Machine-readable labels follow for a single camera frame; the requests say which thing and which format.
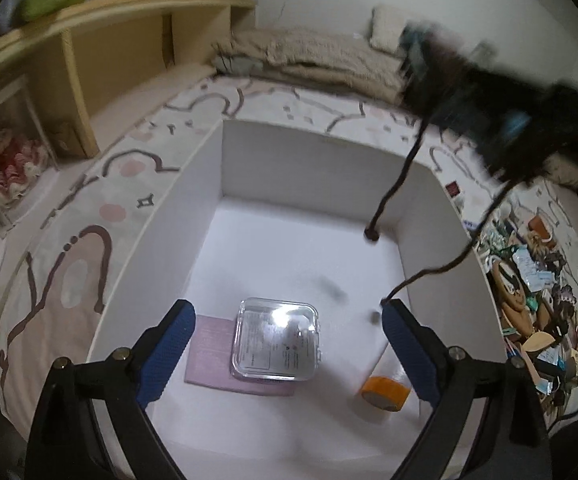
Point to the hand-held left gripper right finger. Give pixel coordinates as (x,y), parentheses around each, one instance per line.
(409,345)

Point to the display case with flowers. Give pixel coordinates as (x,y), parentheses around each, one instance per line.
(14,165)

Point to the clear plastic case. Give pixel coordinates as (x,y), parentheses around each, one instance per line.
(279,340)

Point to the white zip pouch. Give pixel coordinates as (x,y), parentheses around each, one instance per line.
(528,264)

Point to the panda cork coaster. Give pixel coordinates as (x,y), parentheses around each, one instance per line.
(506,280)

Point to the wooden headboard shelf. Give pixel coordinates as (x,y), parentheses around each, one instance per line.
(119,45)

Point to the white cardboard box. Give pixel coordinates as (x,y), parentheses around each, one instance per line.
(294,260)

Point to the purple card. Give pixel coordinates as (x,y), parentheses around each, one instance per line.
(209,355)

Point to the small beige pillow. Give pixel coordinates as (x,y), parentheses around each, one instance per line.
(389,27)

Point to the wooden wedge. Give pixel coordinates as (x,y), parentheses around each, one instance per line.
(539,342)

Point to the beige blanket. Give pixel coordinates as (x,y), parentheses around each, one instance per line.
(309,55)

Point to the orange tape roll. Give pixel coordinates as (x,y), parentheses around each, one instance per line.
(384,392)

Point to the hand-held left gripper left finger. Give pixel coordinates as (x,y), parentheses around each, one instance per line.
(169,345)

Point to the printed bed sheet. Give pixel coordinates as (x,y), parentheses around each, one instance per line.
(119,185)

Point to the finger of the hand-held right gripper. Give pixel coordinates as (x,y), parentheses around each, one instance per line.
(514,125)

